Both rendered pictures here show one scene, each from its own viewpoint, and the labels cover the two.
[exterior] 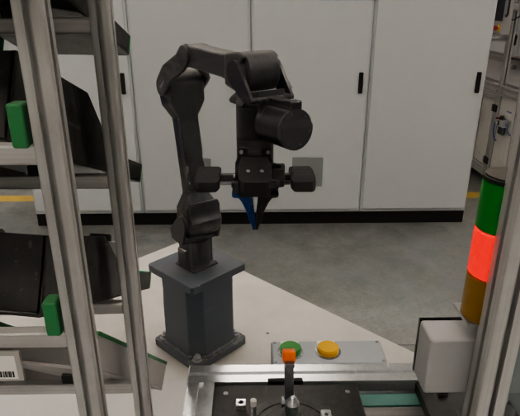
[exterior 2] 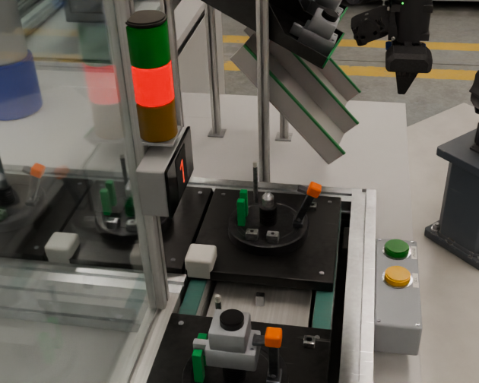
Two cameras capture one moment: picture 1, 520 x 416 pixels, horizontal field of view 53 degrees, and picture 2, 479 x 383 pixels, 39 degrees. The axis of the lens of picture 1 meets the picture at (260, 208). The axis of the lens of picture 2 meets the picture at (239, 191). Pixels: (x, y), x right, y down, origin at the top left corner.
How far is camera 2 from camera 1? 1.21 m
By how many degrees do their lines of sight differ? 88
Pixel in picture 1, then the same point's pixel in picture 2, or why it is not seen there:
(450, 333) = not seen: hidden behind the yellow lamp
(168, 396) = (389, 217)
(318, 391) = (325, 254)
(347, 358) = (383, 292)
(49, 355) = (305, 77)
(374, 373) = (356, 306)
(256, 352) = (464, 279)
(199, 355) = (438, 226)
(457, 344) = not seen: hidden behind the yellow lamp
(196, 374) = (366, 194)
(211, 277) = (461, 158)
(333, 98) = not seen: outside the picture
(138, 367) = (261, 92)
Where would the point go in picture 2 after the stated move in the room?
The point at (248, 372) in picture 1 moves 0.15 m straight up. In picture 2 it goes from (365, 222) to (371, 150)
